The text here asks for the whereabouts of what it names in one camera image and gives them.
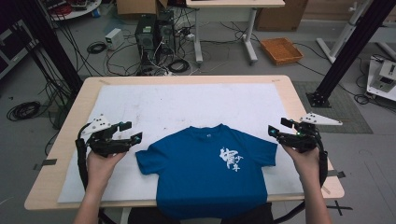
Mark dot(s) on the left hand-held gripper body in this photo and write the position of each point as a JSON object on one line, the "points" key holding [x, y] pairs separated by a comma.
{"points": [[102, 144]]}

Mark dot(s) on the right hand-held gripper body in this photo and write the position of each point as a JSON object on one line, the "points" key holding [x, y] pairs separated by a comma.
{"points": [[303, 138]]}

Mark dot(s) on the blue t-shirt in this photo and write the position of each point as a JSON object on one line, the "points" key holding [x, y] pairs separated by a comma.
{"points": [[193, 168]]}

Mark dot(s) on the person's left hand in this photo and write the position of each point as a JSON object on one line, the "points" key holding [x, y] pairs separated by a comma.
{"points": [[99, 169]]}

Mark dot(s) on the person's right hand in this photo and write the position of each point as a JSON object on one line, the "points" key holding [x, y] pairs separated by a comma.
{"points": [[308, 168]]}

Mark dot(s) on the grey tape piece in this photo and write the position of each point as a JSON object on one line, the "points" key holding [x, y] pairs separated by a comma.
{"points": [[337, 174], [48, 162]]}

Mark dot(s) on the grey floor mat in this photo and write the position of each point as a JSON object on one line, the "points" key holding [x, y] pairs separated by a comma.
{"points": [[342, 105]]}

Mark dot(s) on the tan tape strip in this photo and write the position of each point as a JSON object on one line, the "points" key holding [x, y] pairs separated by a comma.
{"points": [[326, 190]]}

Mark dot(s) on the white felt mat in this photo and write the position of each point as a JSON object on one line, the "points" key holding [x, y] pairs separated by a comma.
{"points": [[186, 102]]}

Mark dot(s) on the orange tray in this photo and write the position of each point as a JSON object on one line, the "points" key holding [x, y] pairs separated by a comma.
{"points": [[280, 51]]}

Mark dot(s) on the black tape cross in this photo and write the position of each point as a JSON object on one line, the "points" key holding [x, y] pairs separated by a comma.
{"points": [[339, 207]]}

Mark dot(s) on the person's dark trousers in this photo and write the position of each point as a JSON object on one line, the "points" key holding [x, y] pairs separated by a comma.
{"points": [[143, 216]]}

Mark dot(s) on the white power supply box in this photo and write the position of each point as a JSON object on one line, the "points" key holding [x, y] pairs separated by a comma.
{"points": [[113, 39]]}

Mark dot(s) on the black computer tower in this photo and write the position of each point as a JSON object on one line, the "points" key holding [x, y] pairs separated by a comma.
{"points": [[144, 37], [166, 34]]}

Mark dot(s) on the white instrument box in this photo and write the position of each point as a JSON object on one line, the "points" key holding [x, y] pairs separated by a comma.
{"points": [[386, 77]]}

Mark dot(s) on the white metal stand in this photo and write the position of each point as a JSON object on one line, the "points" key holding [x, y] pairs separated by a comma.
{"points": [[342, 34]]}

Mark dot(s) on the large cardboard box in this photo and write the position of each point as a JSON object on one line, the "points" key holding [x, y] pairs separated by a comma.
{"points": [[280, 15]]}

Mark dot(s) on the small cardboard box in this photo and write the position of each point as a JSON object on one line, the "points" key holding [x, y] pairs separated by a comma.
{"points": [[137, 6]]}

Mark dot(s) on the round white table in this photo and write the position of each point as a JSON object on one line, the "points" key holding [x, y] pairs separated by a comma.
{"points": [[84, 11]]}

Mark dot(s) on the white desk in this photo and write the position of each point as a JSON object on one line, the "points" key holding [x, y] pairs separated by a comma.
{"points": [[233, 3]]}

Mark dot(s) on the dark shelf rack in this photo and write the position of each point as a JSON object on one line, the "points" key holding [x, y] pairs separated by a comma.
{"points": [[12, 46]]}

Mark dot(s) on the black metal frame post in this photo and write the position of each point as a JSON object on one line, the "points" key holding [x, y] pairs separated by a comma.
{"points": [[53, 46], [351, 53]]}

